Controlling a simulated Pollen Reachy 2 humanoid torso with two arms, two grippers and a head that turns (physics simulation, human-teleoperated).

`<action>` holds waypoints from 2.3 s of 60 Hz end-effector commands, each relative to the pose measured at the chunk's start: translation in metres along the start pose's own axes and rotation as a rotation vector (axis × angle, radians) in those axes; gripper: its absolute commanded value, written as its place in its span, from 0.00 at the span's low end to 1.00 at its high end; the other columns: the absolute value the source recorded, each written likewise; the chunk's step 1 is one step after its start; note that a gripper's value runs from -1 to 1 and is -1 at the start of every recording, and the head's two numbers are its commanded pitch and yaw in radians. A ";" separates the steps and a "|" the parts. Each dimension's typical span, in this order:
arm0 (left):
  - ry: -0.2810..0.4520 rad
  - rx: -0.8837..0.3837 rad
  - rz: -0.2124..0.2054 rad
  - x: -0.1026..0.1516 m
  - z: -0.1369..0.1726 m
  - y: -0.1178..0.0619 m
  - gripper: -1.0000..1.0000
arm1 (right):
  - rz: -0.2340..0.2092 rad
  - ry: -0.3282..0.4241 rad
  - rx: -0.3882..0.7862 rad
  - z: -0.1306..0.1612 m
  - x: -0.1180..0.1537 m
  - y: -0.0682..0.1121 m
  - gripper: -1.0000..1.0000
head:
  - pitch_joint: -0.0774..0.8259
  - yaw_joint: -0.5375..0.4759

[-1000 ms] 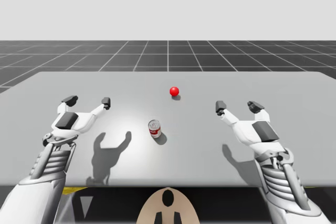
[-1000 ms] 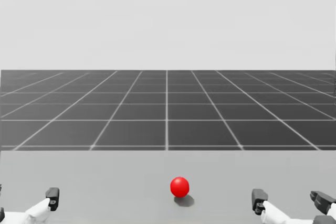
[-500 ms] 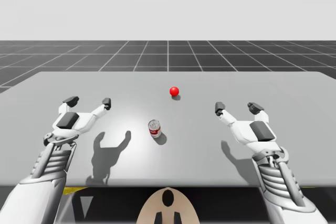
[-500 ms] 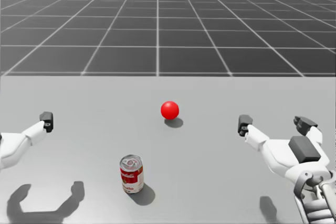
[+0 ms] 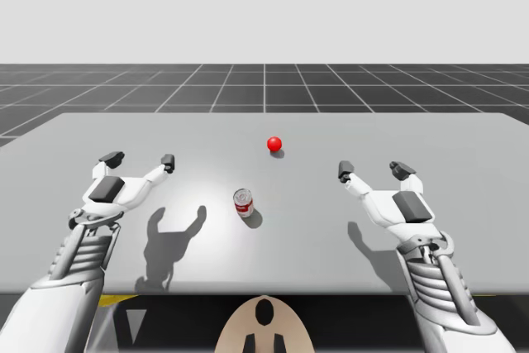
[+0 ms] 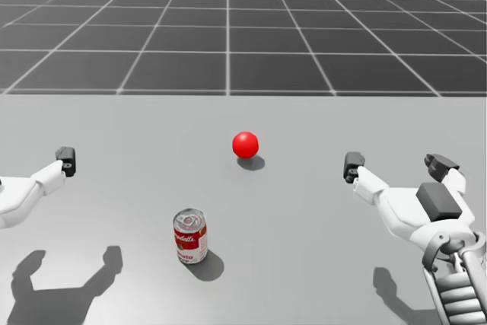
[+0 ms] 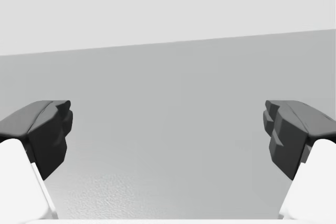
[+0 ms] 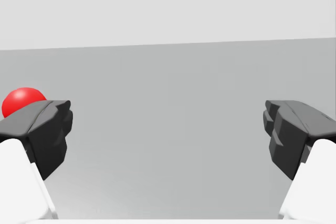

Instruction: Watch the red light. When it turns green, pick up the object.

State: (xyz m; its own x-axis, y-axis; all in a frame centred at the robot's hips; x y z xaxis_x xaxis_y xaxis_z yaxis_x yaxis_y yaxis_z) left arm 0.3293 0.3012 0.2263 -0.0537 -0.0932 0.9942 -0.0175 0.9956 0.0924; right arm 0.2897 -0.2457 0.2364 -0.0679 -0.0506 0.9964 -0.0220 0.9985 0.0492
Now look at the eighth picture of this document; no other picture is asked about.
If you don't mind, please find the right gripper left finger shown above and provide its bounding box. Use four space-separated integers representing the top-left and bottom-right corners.
0 100 74 220

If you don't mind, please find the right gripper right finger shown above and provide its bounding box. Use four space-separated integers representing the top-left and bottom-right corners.
262 100 336 220

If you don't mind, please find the small glossy ball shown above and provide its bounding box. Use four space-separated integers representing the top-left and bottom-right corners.
1 87 47 119

